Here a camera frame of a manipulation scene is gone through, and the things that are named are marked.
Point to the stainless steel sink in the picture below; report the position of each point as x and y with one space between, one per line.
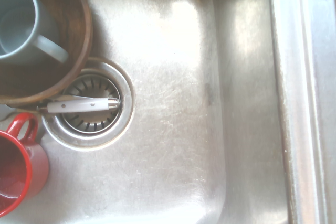
183 119

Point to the brown wooden bowl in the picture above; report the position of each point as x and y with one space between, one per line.
71 48

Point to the steel sink drain strainer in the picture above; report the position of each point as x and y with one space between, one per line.
123 98

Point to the red enamel mug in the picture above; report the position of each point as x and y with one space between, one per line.
18 166

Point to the grey ceramic mug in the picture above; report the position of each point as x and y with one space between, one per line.
18 19

